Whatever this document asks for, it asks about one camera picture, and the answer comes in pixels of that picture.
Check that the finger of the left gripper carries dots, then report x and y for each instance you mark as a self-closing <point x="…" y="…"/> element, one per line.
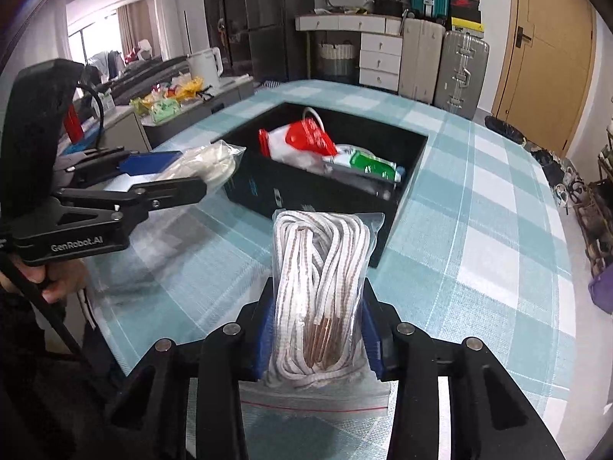
<point x="136" y="203"/>
<point x="123" y="161"/>

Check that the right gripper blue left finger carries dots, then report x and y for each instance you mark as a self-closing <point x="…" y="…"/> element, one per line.
<point x="264" y="341"/>

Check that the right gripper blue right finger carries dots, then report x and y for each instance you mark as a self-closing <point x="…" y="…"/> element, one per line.
<point x="373" y="327"/>

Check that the striped white rope bag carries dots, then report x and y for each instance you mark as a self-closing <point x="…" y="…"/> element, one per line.
<point x="319" y="365"/>

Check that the cream rope bag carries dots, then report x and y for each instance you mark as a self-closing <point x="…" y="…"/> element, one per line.
<point x="214" y="164"/>

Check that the red white balloon bag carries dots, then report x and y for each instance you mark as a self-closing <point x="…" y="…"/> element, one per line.
<point x="303" y="143"/>

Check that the green white medicine bag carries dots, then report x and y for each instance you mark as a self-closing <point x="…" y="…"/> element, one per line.
<point x="363" y="161"/>

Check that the white medicine sachet bag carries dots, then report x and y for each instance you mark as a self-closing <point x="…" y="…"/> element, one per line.
<point x="372" y="185"/>

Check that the person's left hand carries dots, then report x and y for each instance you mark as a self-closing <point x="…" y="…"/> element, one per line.
<point x="60" y="279"/>

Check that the grey low cabinet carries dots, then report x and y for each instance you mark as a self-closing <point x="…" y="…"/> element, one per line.
<point x="123" y="127"/>

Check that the white electric kettle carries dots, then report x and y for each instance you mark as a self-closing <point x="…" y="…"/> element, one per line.
<point x="207" y="64"/>

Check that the black cardboard box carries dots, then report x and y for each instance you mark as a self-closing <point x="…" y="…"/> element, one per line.
<point x="264" y="185"/>

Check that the teal checkered tablecloth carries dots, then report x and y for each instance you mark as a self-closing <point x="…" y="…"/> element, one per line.
<point x="477" y="254"/>

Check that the dark grey refrigerator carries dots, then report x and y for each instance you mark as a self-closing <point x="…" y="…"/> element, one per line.
<point x="278" y="49"/>

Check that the woven laundry basket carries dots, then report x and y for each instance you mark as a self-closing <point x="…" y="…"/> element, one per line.
<point x="336" y="62"/>

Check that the purple bag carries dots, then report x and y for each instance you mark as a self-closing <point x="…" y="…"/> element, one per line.
<point x="601" y="290"/>

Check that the black trash bin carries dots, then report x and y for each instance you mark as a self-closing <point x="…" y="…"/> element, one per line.
<point x="504" y="129"/>

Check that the wooden shoe rack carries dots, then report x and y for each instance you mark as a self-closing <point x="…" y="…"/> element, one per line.
<point x="595" y="213"/>

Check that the white drawer desk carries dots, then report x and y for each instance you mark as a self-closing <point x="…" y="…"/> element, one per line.
<point x="377" y="41"/>

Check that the silver suitcase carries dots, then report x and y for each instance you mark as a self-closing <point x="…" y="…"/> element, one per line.
<point x="461" y="74"/>

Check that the beige suitcase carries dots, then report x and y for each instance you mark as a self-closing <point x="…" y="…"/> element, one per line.
<point x="420" y="58"/>

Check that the wooden door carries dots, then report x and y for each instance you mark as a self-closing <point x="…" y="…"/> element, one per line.
<point x="547" y="70"/>

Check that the stacked shoe boxes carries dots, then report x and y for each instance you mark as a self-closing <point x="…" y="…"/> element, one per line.
<point x="466" y="17"/>

